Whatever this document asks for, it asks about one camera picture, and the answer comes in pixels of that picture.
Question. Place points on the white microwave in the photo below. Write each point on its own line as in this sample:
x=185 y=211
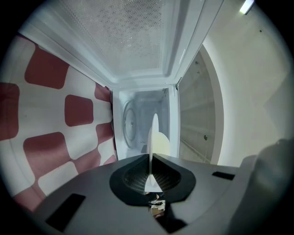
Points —
x=137 y=46

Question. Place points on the white round plate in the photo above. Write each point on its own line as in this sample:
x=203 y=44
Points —
x=154 y=128

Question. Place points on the red white checkered tablecloth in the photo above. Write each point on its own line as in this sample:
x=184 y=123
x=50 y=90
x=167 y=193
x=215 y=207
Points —
x=46 y=110

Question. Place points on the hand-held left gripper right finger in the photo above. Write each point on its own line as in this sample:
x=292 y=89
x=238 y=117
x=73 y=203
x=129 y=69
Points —
x=206 y=192

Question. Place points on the bright ceiling light panel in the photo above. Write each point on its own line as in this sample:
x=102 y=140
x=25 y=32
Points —
x=246 y=7

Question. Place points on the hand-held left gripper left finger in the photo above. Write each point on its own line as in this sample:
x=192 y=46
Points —
x=96 y=206

